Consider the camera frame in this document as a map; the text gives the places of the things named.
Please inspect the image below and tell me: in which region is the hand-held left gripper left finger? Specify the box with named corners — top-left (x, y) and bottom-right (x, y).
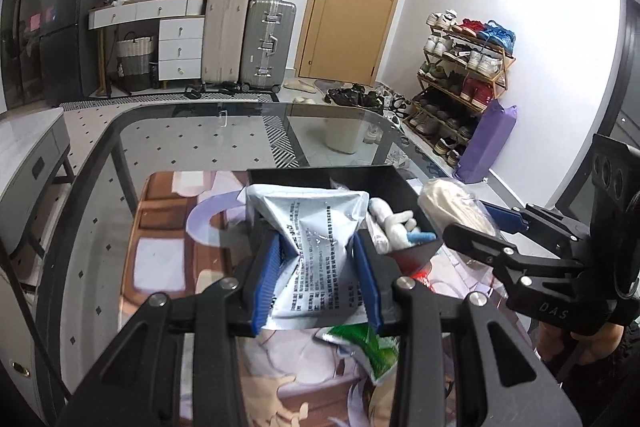
top-left (55, 234), bottom-right (284, 427)

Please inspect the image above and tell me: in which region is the wooden shoe rack with shoes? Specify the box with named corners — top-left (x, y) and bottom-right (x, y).
top-left (404, 8), bottom-right (516, 165)

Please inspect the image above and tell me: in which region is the scattered shoes pile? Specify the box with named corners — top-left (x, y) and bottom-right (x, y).
top-left (325, 83), bottom-right (417, 114)

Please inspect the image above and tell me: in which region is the grey white low cabinet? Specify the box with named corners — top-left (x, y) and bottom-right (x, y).
top-left (0, 107), bottom-right (72, 235)

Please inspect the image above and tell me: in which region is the white trash bin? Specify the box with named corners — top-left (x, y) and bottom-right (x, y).
top-left (325, 114), bottom-right (366, 154)

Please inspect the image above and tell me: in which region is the white desk with drawers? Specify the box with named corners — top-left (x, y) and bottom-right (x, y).
top-left (89, 0), bottom-right (207, 98)

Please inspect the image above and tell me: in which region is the green packet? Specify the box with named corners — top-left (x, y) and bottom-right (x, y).
top-left (314, 324), bottom-right (402, 385)

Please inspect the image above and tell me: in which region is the red white snack packet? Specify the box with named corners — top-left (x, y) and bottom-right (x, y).
top-left (399, 257), bottom-right (442, 294)

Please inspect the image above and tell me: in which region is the silver suitcase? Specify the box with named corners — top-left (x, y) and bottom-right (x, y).
top-left (240, 0), bottom-right (299, 92)

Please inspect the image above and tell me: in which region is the printed desk mat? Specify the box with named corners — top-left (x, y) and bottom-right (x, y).
top-left (117, 169), bottom-right (501, 427)

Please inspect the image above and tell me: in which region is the silver foil packet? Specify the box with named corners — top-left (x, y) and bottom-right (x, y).
top-left (245, 184), bottom-right (371, 332)

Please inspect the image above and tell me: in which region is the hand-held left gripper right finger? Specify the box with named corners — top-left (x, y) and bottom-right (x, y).
top-left (352, 231), bottom-right (583, 427)

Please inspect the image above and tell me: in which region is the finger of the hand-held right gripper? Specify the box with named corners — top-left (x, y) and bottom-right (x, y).
top-left (477, 201), bottom-right (592, 259)
top-left (442, 222), bottom-right (587, 289)

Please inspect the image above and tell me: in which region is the beige roll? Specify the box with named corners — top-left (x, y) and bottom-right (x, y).
top-left (417, 179), bottom-right (506, 258)

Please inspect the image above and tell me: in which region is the woven basket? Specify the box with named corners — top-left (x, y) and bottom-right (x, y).
top-left (116, 36), bottom-right (155, 92)

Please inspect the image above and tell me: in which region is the dark glass cabinet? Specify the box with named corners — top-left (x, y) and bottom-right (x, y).
top-left (0, 0), bottom-right (51, 108)

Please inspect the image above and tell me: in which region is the white plush toy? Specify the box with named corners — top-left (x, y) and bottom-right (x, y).
top-left (367, 198), bottom-right (437, 255)

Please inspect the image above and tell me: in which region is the black storage box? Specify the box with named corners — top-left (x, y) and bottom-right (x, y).
top-left (246, 164), bottom-right (443, 265)

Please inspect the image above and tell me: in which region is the purple bag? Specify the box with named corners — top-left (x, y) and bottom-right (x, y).
top-left (456, 99), bottom-right (519, 185)

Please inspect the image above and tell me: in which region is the grey refrigerator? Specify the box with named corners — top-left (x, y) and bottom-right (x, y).
top-left (39, 0), bottom-right (119, 108)

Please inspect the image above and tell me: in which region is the beige suitcase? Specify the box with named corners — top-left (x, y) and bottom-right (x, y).
top-left (201, 0), bottom-right (249, 88)

